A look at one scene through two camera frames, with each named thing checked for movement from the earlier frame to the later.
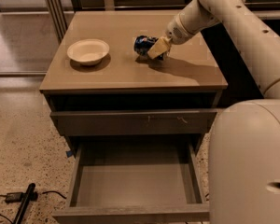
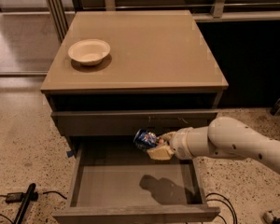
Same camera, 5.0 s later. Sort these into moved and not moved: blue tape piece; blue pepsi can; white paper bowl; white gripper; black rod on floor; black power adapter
Moved: blue pepsi can; white gripper
Not moved: black rod on floor; black power adapter; blue tape piece; white paper bowl
